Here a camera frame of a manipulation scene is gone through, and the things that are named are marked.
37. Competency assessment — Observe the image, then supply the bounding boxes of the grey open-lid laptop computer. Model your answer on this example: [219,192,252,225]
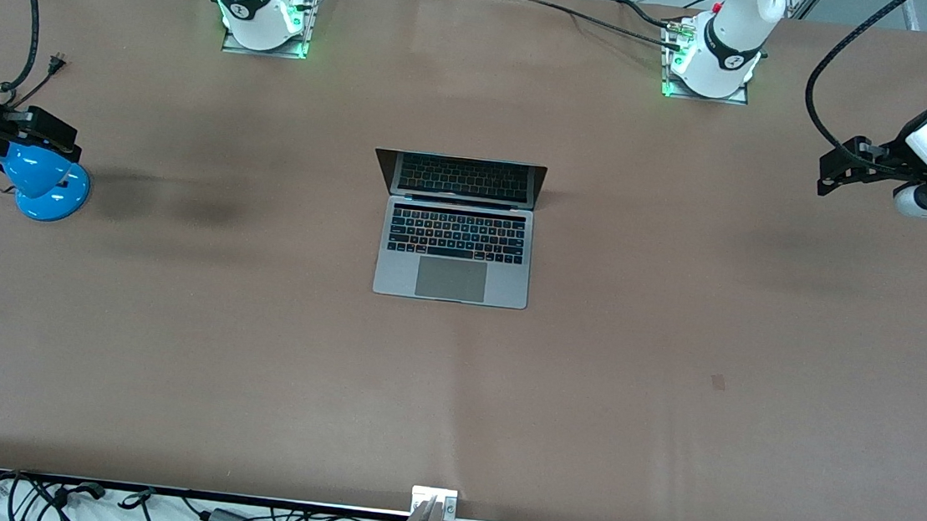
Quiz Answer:
[362,148,549,311]

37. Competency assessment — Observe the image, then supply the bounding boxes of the blue desk lamp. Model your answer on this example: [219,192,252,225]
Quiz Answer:
[0,138,95,226]

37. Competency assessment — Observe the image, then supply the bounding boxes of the black lamp power cord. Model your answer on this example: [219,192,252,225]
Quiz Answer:
[0,48,69,115]

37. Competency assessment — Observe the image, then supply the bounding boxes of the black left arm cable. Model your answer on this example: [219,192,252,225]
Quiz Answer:
[800,0,915,161]

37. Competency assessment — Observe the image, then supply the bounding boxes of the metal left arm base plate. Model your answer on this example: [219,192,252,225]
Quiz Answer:
[658,14,758,108]

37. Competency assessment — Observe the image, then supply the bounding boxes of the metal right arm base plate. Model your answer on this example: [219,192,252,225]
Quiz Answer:
[222,0,321,61]

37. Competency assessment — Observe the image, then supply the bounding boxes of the thick black table cable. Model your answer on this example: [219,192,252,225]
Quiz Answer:
[483,0,690,51]

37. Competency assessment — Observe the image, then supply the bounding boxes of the tangled black floor cables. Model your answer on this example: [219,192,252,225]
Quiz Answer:
[0,470,110,521]

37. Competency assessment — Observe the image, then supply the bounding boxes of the silver table edge bracket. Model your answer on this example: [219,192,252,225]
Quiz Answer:
[410,485,459,519]

